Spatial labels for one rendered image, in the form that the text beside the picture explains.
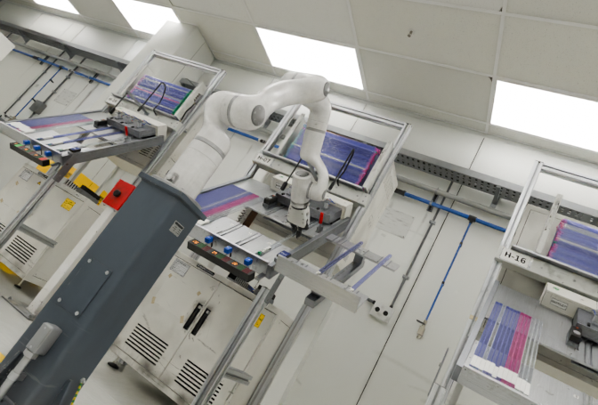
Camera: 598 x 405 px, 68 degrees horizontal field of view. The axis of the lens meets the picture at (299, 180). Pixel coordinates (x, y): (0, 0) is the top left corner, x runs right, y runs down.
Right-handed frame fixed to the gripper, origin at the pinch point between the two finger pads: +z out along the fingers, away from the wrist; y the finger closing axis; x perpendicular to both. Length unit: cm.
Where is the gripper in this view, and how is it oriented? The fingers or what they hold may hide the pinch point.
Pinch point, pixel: (296, 232)
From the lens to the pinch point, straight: 211.7
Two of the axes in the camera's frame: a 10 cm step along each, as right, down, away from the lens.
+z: -0.8, 8.7, 4.8
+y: -8.2, -3.3, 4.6
